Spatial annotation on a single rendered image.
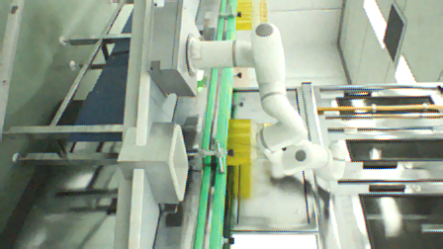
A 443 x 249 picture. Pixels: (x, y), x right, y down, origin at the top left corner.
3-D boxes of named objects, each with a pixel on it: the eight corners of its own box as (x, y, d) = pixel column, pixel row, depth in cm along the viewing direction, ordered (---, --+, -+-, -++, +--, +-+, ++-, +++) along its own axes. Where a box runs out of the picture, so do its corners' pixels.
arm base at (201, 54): (184, 64, 127) (229, 63, 124) (185, 29, 129) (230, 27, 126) (195, 76, 142) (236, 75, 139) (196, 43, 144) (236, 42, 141)
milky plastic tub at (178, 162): (157, 204, 130) (182, 205, 129) (142, 160, 114) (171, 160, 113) (165, 165, 142) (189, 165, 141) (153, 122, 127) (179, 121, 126)
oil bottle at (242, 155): (206, 165, 159) (257, 165, 157) (205, 156, 155) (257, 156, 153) (207, 155, 163) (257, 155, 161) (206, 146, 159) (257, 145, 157)
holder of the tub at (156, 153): (159, 212, 134) (181, 212, 133) (141, 160, 115) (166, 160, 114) (167, 174, 146) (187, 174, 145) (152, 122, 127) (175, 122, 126)
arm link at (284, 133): (249, 103, 124) (254, 142, 117) (284, 85, 116) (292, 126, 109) (273, 117, 133) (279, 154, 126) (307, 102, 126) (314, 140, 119)
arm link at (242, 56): (235, 74, 137) (280, 73, 134) (230, 50, 125) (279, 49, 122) (236, 52, 141) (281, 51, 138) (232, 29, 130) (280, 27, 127)
